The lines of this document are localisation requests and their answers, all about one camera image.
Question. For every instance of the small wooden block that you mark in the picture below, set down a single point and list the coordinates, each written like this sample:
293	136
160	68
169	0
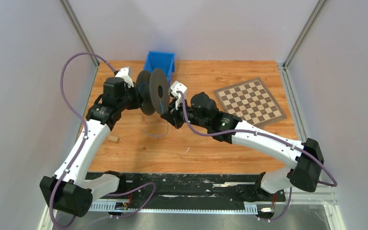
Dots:
114	139

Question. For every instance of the right aluminium frame post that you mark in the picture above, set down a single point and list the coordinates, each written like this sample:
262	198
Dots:
305	31

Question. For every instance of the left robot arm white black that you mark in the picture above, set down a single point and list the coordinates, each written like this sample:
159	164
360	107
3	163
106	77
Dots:
67	190

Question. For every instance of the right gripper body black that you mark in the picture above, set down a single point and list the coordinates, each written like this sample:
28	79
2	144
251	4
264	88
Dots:
190	114

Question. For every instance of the aluminium frame post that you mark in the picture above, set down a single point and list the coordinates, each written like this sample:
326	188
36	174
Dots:
305	31
68	9

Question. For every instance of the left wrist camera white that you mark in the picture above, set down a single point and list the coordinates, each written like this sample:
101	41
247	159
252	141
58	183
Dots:
125	74

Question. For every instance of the wooden chessboard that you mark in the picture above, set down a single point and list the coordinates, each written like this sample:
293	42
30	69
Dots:
252	102

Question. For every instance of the left aluminium frame post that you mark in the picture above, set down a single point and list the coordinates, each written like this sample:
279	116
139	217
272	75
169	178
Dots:
68	9

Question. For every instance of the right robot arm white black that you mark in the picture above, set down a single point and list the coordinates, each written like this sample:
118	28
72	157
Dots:
303	160

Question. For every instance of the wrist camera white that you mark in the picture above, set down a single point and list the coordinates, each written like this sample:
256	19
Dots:
178	91
125	74

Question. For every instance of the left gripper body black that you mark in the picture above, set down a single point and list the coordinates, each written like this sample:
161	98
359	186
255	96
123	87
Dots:
131	99

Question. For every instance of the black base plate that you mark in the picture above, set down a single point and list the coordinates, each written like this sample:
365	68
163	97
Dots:
194	191

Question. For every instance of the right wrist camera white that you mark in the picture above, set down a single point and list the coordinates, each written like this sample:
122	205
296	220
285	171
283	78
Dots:
178	91

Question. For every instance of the blue plastic bin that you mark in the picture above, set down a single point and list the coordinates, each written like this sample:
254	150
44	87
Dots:
161	60

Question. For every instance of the dark grey cable spool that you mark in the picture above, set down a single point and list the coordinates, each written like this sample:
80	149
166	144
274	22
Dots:
153	88

